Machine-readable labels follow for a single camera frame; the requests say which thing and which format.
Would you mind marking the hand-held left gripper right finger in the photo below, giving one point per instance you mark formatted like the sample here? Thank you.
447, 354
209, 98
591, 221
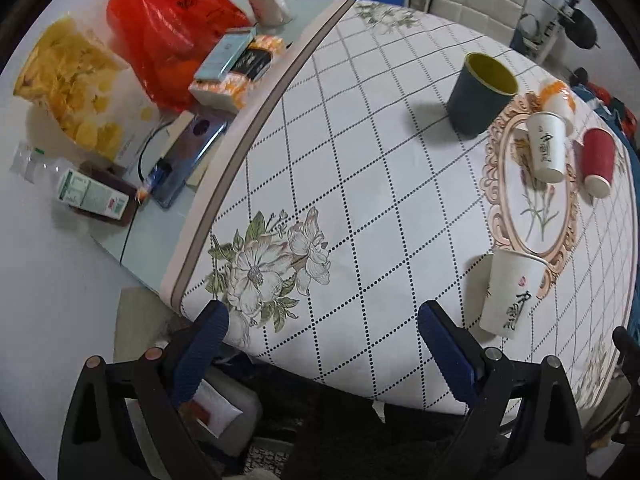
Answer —
445, 355

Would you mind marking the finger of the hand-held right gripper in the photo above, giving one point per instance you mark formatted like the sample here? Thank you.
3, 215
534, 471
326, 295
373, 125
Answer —
627, 341

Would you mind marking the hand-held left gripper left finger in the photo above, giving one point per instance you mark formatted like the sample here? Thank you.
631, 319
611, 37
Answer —
200, 355

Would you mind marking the white paper cup black print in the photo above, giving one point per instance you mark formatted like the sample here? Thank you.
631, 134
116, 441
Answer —
510, 295
546, 150

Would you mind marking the red paper cup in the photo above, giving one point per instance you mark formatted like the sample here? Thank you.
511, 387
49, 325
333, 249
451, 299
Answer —
597, 157

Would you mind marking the orange white paper cup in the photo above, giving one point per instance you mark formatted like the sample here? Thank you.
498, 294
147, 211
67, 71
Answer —
560, 100

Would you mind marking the dark green cup yellow inside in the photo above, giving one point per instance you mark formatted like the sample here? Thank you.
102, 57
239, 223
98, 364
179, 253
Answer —
472, 105

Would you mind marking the white floral checked tablecloth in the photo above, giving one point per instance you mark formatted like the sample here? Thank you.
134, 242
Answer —
375, 210

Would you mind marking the green white carton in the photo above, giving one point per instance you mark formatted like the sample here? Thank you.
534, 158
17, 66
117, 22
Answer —
90, 194

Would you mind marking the purple blue smartphone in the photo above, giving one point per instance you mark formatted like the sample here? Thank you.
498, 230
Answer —
192, 150

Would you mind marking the blue red clothing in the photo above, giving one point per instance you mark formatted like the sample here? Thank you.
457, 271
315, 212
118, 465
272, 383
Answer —
607, 102

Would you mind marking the clear plastic bottle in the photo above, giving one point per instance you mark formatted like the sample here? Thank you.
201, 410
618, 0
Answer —
35, 165

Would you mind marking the orange white tissue pack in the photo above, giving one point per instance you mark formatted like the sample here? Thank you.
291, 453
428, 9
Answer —
270, 43
220, 91

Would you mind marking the bag of yellow chips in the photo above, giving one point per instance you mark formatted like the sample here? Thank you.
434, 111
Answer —
75, 85

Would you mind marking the black flat box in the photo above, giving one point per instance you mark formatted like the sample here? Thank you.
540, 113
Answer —
255, 62

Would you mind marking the teal flat box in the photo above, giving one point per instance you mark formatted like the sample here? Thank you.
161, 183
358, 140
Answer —
222, 55

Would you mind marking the black dumbbell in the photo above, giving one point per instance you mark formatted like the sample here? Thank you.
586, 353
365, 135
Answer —
584, 27

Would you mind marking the red plastic bag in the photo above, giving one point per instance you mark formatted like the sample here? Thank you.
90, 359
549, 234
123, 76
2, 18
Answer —
165, 35

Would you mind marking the white ceramic mug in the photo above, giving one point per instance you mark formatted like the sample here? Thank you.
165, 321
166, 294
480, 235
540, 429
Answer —
270, 5

